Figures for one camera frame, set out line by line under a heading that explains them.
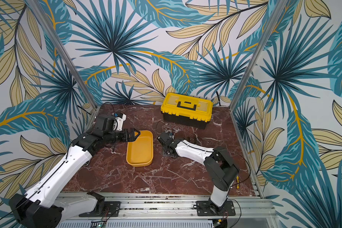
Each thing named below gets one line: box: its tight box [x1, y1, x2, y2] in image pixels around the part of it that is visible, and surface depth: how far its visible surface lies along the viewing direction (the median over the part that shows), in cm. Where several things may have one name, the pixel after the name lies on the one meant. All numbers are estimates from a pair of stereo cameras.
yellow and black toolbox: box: [160, 92, 214, 130], surface depth 100 cm
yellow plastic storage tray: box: [126, 130, 154, 168], surface depth 94 cm
